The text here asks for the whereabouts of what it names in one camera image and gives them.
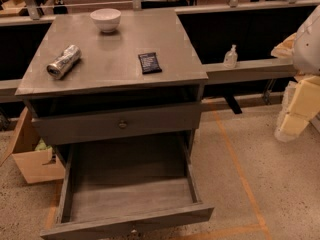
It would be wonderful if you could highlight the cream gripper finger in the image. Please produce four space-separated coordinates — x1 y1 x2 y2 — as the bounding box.
271 33 296 58

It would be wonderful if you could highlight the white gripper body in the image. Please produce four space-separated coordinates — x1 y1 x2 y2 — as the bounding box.
274 76 320 142

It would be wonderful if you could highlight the dark blue rxbar wrapper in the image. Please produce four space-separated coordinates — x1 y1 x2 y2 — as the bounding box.
138 52 162 74

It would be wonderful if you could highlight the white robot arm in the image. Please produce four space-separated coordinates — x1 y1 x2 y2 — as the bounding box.
271 6 320 142

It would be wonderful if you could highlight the grey wooden drawer cabinet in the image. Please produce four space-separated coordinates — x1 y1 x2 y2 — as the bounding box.
17 9 212 240

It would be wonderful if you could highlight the closed middle grey drawer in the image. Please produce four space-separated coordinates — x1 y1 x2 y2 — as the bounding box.
32 103 201 145

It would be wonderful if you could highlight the open bottom grey drawer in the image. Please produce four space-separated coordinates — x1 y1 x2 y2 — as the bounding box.
41 132 213 240

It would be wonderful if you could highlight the clear hand sanitizer bottle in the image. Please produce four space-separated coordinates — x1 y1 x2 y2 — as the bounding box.
223 44 238 68

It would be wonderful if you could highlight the white ceramic bowl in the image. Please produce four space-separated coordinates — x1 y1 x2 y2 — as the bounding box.
90 8 121 33

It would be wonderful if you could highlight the silver aluminium drink can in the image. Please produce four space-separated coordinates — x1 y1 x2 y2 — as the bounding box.
47 45 82 79

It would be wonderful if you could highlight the cardboard box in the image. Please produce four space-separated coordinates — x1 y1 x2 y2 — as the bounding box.
0 108 65 184

